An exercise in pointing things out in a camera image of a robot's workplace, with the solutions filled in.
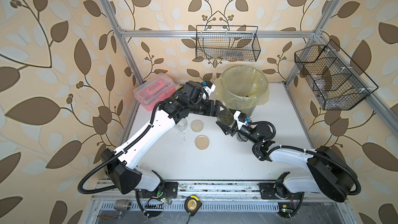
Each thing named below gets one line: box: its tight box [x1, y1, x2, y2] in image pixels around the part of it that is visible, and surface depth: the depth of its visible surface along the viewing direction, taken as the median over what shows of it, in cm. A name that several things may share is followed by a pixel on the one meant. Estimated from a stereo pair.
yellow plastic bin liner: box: [215, 65, 270, 109], surface depth 92 cm
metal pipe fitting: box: [113, 199, 132, 213], surface depth 69 cm
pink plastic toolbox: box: [133, 72, 176, 112], surface depth 106 cm
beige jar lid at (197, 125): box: [190, 119, 204, 133], surface depth 100 cm
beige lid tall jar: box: [216, 108, 235, 126], surface depth 71 cm
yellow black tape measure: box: [183, 195, 203, 217], surface depth 70 cm
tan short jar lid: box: [195, 134, 210, 150], surface depth 93 cm
